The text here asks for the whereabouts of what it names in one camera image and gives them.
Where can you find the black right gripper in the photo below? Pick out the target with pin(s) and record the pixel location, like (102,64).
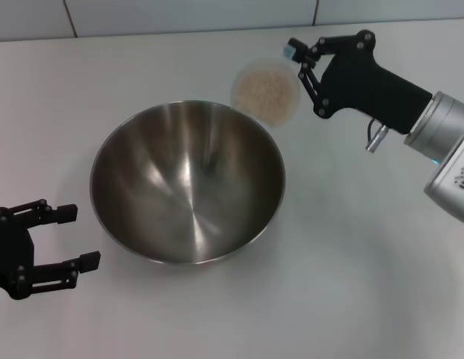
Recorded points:
(351,82)

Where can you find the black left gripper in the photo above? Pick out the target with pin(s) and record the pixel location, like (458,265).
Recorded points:
(11,254)

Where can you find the clear plastic cup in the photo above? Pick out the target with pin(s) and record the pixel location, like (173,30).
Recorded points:
(265,93)

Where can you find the stainless steel mixing bowl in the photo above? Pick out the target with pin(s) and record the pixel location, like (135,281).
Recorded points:
(187,187)

